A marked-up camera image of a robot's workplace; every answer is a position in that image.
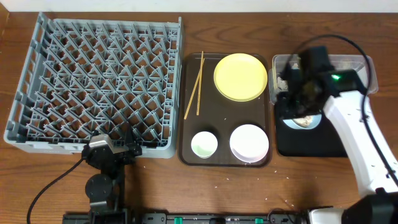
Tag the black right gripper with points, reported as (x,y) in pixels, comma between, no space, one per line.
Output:
(283,99)

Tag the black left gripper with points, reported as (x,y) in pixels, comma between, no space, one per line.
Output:
(116,154)

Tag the white tissue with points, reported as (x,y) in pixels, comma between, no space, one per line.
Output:
(282,84)

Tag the light blue bowl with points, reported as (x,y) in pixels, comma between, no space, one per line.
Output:
(308,122)

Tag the small white green cup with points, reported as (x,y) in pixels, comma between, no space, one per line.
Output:
(204,144)

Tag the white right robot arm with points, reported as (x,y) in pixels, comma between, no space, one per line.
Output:
(374,165)

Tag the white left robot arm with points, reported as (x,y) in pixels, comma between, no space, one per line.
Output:
(106,189)

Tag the black waste bin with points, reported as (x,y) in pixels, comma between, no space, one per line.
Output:
(319,139)

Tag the clear plastic waste bin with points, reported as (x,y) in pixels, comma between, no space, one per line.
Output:
(340,62)

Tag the grey dishwasher rack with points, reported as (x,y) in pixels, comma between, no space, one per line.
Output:
(82,77)

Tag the yellow plate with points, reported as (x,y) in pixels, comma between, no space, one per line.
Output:
(240,77)

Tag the white pink bowl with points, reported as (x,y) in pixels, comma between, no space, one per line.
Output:
(249,143)

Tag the left wooden chopstick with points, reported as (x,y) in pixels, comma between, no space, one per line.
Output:
(194,88)

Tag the wooden chopstick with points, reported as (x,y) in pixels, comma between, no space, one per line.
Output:
(194,88)
(199,84)

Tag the dark brown serving tray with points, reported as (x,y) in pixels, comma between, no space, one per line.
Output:
(217,115)

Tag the right wooden chopstick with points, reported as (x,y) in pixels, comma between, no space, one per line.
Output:
(199,84)

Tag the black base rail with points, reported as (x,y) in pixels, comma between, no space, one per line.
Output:
(161,218)

